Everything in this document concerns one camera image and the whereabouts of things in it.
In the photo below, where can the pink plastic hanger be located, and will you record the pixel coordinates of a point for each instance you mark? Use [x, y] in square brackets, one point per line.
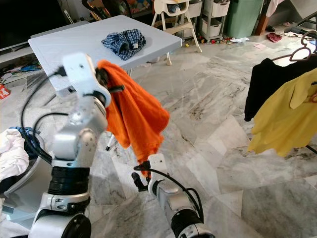
[297, 53]

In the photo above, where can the orange cloth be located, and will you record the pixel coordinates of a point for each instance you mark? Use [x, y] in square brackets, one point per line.
[138, 119]

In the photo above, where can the red packet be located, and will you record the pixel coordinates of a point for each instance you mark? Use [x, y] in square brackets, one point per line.
[5, 91]

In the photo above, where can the colourful play mat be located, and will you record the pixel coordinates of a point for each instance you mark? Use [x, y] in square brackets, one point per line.
[132, 6]

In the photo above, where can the white clothes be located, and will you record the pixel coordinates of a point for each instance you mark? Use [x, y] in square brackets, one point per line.
[12, 153]

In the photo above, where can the white baby high chair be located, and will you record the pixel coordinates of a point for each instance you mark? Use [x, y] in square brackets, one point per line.
[176, 22]

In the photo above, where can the black television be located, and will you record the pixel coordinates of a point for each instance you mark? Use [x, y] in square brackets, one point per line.
[29, 22]

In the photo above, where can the black shirt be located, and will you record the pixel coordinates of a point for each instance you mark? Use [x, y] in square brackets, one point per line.
[267, 84]

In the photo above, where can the green laundry bin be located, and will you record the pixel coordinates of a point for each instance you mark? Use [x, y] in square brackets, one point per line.
[242, 20]

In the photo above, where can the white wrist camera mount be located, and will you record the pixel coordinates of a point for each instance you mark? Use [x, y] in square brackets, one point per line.
[157, 162]
[79, 69]

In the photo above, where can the pink towel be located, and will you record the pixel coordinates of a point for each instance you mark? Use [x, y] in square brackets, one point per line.
[273, 7]

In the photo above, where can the black child tricycle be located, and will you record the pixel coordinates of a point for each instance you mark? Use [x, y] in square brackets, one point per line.
[98, 10]

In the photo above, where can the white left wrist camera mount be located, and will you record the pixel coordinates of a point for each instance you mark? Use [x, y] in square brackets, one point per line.
[79, 69]

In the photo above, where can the blue plaid shorts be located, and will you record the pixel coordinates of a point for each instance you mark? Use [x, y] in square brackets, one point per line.
[124, 44]

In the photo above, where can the white television shelf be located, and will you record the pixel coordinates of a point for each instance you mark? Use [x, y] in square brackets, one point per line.
[17, 67]

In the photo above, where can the white drawer trolley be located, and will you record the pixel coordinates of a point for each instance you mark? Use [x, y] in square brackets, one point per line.
[212, 20]

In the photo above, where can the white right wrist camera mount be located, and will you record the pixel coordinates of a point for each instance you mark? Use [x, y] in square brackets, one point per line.
[157, 162]

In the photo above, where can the blue cloth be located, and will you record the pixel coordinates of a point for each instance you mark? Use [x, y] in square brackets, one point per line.
[30, 144]

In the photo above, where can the grey folding table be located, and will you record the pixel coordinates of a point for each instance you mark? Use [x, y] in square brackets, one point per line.
[69, 39]

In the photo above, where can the yellow polo shirt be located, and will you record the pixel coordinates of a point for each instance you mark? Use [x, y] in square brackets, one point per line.
[285, 124]

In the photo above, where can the white paper sheet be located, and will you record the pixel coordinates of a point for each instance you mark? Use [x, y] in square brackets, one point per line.
[238, 39]

